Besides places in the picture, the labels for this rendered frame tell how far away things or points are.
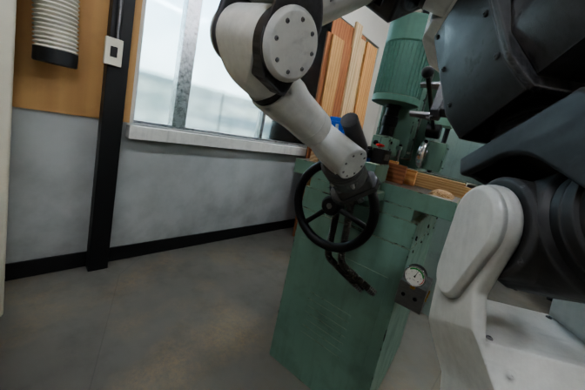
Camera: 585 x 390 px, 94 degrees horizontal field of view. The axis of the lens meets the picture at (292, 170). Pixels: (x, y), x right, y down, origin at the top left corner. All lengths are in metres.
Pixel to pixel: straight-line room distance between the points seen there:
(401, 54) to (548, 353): 0.92
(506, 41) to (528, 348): 0.32
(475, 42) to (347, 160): 0.24
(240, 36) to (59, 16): 1.31
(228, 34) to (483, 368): 0.45
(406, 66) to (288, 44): 0.82
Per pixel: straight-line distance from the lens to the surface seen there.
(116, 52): 1.70
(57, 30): 1.59
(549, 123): 0.35
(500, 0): 0.42
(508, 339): 0.40
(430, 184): 1.10
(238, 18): 0.35
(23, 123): 1.78
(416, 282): 0.95
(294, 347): 1.37
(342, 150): 0.49
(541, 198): 0.34
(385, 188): 0.98
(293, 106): 0.38
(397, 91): 1.09
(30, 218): 1.90
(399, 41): 1.14
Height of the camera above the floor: 1.02
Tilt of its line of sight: 9 degrees down
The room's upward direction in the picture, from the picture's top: 12 degrees clockwise
